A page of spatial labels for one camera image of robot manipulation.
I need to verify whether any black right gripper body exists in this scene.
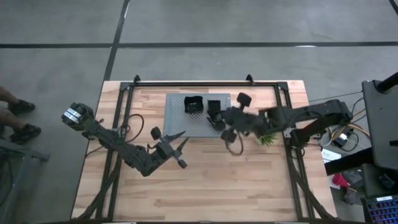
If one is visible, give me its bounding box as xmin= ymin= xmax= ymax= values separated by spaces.
xmin=221 ymin=92 xmax=261 ymax=144

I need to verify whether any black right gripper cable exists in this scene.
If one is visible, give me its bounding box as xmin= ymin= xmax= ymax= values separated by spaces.
xmin=228 ymin=132 xmax=246 ymax=156

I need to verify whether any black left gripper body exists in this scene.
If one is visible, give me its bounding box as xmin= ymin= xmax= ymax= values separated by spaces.
xmin=150 ymin=126 xmax=189 ymax=170

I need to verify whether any laptop with backlit keyboard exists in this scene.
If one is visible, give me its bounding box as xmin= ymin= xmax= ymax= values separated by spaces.
xmin=364 ymin=194 xmax=398 ymax=224

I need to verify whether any grey metal table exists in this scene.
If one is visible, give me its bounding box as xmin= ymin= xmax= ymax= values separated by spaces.
xmin=0 ymin=136 xmax=51 ymax=224

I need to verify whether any black aluminium table frame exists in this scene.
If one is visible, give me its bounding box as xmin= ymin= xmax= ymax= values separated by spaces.
xmin=73 ymin=80 xmax=336 ymax=222

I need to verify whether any large black pot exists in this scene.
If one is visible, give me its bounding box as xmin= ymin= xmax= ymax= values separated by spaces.
xmin=183 ymin=95 xmax=205 ymax=114

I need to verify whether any person's leg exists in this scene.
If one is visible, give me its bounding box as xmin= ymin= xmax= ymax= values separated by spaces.
xmin=0 ymin=86 xmax=17 ymax=105
xmin=0 ymin=107 xmax=20 ymax=131

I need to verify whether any dark grey bag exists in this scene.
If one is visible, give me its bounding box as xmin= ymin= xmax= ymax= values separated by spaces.
xmin=341 ymin=169 xmax=364 ymax=205

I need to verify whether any person's foot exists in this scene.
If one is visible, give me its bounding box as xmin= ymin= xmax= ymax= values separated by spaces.
xmin=9 ymin=123 xmax=42 ymax=144
xmin=7 ymin=99 xmax=36 ymax=115

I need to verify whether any grey perforated metal shelf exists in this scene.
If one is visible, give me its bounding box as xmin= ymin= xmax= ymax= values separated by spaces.
xmin=162 ymin=93 xmax=234 ymax=147

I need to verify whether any black left camera cable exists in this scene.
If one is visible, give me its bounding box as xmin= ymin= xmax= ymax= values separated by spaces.
xmin=119 ymin=113 xmax=146 ymax=144

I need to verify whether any black pole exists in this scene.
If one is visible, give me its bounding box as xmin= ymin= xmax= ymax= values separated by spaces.
xmin=374 ymin=72 xmax=398 ymax=93

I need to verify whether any yellow cable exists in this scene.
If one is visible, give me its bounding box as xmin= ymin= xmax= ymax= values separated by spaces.
xmin=341 ymin=108 xmax=371 ymax=139

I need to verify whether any red object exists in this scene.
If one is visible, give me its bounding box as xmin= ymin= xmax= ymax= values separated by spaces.
xmin=331 ymin=173 xmax=351 ymax=189

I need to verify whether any small black square plate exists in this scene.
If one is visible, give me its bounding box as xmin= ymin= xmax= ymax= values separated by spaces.
xmin=207 ymin=100 xmax=221 ymax=113

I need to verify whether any black stand base bar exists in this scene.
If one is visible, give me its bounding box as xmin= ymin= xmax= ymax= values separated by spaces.
xmin=325 ymin=147 xmax=374 ymax=175

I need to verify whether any thin grey cable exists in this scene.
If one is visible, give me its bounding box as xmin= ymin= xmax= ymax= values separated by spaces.
xmin=308 ymin=90 xmax=364 ymax=103

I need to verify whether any green plant in white pot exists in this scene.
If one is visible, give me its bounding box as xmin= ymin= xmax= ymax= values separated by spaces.
xmin=256 ymin=133 xmax=279 ymax=147

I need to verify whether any white paper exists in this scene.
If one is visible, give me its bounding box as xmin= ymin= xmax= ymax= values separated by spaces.
xmin=322 ymin=148 xmax=342 ymax=164

